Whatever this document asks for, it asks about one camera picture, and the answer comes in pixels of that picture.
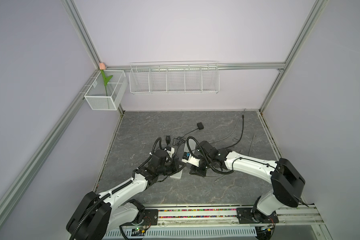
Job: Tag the white wire basket long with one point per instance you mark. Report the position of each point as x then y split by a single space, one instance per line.
174 77

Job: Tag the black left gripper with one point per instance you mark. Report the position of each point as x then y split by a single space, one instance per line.
175 162

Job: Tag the aluminium frame rail right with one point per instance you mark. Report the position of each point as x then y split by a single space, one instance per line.
276 144

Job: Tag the white network switch box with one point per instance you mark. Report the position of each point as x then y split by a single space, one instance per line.
190 146

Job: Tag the front aluminium rail base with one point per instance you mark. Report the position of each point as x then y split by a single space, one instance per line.
135 222

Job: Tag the artificial pink tulip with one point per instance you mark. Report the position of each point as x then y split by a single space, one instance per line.
106 79

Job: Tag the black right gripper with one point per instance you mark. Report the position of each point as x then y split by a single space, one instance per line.
196 170

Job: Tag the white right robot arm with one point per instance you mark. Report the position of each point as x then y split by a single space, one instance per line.
225 161

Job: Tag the black power adapter large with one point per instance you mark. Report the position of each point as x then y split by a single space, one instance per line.
168 140

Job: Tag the black power adapter small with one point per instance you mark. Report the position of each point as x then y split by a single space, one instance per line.
178 141

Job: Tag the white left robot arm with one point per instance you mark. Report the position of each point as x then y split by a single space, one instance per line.
120 192

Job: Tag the white mesh basket small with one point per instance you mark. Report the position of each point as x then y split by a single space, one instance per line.
96 95

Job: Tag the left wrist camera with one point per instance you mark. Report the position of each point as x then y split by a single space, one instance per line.
169 150

